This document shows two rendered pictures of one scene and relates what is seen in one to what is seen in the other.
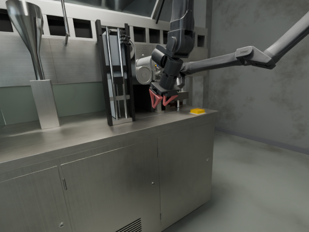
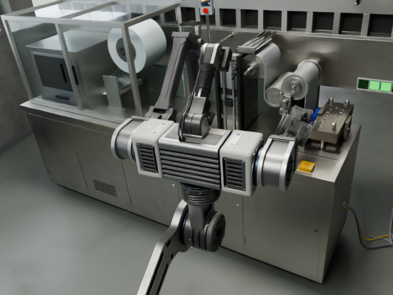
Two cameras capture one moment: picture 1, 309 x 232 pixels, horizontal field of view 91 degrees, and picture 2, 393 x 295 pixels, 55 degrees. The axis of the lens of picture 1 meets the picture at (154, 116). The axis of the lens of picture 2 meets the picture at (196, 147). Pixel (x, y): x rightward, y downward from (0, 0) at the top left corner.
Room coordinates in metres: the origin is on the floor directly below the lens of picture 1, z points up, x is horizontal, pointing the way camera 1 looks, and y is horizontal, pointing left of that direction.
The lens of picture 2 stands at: (-0.18, -1.54, 2.09)
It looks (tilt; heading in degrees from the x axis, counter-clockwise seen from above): 31 degrees down; 65
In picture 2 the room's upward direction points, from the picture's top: 6 degrees counter-clockwise
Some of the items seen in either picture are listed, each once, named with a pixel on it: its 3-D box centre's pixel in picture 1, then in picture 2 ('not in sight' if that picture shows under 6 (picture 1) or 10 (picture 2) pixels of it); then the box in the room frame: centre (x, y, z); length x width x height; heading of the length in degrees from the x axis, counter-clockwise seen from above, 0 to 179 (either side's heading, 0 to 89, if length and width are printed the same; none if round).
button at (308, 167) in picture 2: (197, 111); (306, 166); (1.04, -0.30, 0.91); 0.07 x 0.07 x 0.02; 31
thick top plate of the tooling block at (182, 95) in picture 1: (166, 94); (331, 120); (1.39, -0.12, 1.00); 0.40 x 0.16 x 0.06; 31
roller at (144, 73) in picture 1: (136, 75); (282, 88); (1.21, 0.12, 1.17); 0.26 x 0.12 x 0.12; 31
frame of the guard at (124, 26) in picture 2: not in sight; (95, 58); (0.40, 1.31, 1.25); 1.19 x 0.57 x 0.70; 121
